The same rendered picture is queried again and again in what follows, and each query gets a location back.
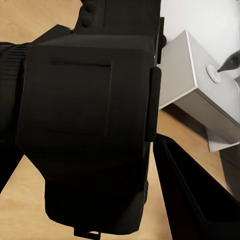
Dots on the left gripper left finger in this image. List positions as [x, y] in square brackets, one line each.
[10, 156]

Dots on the table lamp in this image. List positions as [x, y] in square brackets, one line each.
[231, 63]

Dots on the nightstand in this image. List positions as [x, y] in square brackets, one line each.
[185, 81]

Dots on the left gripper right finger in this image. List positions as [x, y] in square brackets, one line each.
[197, 205]

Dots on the digital camera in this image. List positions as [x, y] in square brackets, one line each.
[83, 105]

